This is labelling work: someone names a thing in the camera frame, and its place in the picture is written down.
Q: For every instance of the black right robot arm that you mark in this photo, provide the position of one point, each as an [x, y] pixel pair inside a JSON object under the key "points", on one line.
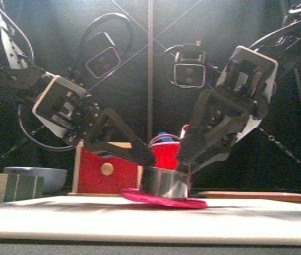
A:
{"points": [[297, 36]]}

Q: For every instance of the red plastic cup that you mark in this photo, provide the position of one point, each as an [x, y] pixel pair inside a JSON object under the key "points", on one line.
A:
{"points": [[166, 156]]}

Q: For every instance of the white cutting board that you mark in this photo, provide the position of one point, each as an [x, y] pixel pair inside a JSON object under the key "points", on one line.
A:
{"points": [[149, 222]]}

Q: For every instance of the blue item in cup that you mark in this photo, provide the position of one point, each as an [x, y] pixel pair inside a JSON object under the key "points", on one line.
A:
{"points": [[165, 136]]}

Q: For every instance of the vertical metal frame pole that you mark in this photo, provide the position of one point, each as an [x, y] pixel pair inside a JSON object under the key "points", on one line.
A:
{"points": [[150, 66]]}

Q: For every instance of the red wooden drawer box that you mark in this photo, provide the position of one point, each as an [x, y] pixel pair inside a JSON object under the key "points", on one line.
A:
{"points": [[99, 181]]}

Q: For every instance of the round metal dough cutter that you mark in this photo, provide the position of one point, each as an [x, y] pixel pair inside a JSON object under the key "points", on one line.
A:
{"points": [[163, 182]]}

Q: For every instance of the green white toy box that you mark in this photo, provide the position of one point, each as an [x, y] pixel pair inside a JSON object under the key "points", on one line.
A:
{"points": [[11, 187]]}

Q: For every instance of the flat wooden board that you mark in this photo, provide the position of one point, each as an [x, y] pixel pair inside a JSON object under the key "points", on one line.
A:
{"points": [[254, 196]]}

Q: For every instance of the grey bowl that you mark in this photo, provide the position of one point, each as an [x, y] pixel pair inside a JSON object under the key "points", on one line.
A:
{"points": [[51, 177]]}

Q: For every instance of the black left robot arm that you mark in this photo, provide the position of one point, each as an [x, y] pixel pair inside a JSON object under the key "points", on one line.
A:
{"points": [[7, 75]]}

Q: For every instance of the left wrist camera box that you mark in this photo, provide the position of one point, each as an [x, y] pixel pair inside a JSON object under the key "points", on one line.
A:
{"points": [[102, 58]]}

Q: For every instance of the thin diagonal metal rod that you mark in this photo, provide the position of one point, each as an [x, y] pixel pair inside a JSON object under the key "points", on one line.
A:
{"points": [[291, 156]]}

